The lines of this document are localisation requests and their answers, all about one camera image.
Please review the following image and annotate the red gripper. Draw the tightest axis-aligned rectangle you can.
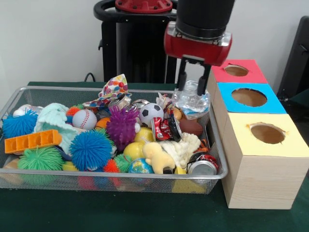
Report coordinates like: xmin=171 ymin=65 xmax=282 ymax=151
xmin=164 ymin=21 xmax=233 ymax=97

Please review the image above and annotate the crushed clear plastic bottle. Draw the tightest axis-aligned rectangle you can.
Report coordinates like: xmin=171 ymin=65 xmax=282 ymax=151
xmin=172 ymin=81 xmax=211 ymax=120

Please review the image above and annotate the colourful dotted cloth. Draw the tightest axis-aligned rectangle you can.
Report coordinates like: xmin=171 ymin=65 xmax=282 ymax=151
xmin=83 ymin=73 xmax=133 ymax=108

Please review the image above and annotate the white baseball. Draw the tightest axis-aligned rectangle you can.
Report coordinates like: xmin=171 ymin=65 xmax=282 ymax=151
xmin=71 ymin=109 xmax=98 ymax=130

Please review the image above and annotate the blue stringy rubber ball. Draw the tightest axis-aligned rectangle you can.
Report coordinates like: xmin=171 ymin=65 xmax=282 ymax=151
xmin=69 ymin=130 xmax=114 ymax=171

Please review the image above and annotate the light teal cloth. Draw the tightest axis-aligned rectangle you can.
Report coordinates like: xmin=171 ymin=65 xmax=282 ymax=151
xmin=33 ymin=103 xmax=80 ymax=155

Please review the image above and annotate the orange toy brick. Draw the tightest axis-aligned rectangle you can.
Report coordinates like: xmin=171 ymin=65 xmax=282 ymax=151
xmin=4 ymin=130 xmax=63 ymax=154

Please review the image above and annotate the wooden box with three holes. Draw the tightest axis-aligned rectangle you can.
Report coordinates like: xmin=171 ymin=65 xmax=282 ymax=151
xmin=204 ymin=58 xmax=309 ymax=210

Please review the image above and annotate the brown toy football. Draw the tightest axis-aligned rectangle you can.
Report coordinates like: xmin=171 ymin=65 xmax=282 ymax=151
xmin=180 ymin=118 xmax=203 ymax=137

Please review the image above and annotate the small soccer ball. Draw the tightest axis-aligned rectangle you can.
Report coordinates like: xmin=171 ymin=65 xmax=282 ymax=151
xmin=139 ymin=103 xmax=164 ymax=128

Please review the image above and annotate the crushed red soda can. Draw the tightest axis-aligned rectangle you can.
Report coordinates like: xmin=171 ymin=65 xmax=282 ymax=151
xmin=151 ymin=116 xmax=183 ymax=143

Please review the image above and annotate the purple spiky ball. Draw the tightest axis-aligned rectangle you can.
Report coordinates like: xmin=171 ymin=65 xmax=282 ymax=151
xmin=106 ymin=105 xmax=141 ymax=152

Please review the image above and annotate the yellow plush animal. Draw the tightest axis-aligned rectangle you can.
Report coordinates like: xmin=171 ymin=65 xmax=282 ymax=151
xmin=142 ymin=142 xmax=176 ymax=174

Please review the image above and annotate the dark green tablecloth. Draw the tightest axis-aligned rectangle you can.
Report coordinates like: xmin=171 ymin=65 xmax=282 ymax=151
xmin=0 ymin=81 xmax=309 ymax=232
xmin=289 ymin=88 xmax=309 ymax=103

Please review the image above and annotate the silver wire mesh bin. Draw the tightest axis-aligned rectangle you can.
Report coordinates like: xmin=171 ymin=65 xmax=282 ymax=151
xmin=0 ymin=86 xmax=229 ymax=194

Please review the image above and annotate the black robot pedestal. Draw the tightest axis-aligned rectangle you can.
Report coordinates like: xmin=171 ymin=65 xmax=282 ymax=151
xmin=93 ymin=0 xmax=182 ymax=84

